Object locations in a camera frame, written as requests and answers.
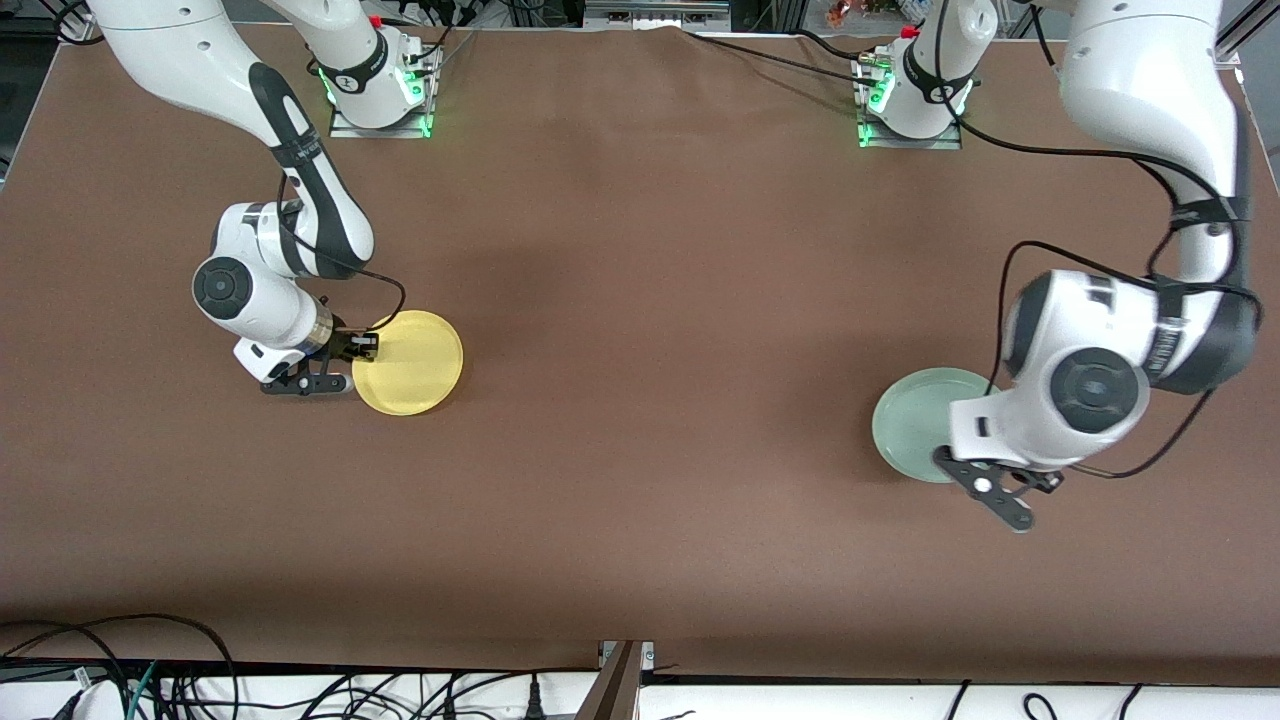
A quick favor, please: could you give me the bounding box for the yellow plate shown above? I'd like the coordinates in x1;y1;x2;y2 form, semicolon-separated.
351;310;465;417

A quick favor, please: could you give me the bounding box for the pale green plate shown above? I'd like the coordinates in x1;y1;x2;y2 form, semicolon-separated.
872;367;1002;485

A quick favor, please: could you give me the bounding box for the brown table cloth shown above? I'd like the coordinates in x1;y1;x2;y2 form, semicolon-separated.
0;20;1280;687

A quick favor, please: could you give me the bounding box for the white lower shelf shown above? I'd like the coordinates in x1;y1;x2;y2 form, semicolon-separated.
0;672;1280;720

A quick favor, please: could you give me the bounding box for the aluminium corner profile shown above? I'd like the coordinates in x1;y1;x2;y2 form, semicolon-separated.
1213;0;1280;67

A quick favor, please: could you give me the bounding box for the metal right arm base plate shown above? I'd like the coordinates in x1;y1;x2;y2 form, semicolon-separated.
329;45;442;140

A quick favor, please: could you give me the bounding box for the black looping floor cable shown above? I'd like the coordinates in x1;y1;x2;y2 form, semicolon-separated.
0;613;239;720

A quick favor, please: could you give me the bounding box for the green cable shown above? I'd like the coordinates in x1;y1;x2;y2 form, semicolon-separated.
124;660;162;720

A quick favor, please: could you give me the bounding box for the aluminium profile post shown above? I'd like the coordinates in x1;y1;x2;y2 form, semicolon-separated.
575;640;657;720

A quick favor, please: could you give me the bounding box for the aluminium frame rail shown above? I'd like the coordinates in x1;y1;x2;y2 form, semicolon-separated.
583;0;733;31

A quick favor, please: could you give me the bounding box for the long black table cable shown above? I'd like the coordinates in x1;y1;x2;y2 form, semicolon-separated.
683;28;881;79

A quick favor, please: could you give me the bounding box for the short black table cable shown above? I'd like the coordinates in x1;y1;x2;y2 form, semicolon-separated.
795;28;873;59

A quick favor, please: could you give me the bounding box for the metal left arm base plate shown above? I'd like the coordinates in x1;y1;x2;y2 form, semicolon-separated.
857;52;964;151

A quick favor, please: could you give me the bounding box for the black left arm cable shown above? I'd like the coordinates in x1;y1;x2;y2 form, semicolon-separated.
925;0;1264;480

